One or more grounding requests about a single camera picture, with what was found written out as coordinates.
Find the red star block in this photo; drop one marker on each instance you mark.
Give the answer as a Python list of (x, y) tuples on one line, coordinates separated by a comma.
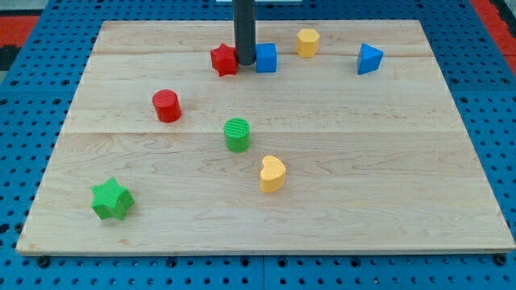
[(224, 60)]

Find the green star block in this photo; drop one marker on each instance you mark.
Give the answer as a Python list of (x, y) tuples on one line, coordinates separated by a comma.
[(111, 200)]

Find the green cylinder block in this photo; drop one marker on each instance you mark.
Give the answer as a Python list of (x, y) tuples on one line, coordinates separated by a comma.
[(237, 134)]

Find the yellow heart block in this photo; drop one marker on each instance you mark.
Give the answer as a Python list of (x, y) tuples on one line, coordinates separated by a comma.
[(272, 174)]

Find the wooden board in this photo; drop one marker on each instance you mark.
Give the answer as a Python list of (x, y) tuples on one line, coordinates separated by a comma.
[(354, 146)]

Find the blue cube block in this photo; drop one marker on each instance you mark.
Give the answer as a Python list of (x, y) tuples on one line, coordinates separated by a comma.
[(266, 58)]

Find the red cylinder block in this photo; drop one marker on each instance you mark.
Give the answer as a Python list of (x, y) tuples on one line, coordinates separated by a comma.
[(167, 106)]

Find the yellow hexagon block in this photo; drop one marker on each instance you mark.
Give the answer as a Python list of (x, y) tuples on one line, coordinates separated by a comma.
[(307, 43)]

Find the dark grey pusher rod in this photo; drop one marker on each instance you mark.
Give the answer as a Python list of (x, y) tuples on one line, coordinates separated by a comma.
[(244, 19)]

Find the blue triangle block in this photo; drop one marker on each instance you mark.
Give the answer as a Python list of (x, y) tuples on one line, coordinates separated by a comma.
[(369, 59)]

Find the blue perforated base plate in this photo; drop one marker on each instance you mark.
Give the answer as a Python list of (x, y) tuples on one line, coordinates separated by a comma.
[(39, 87)]

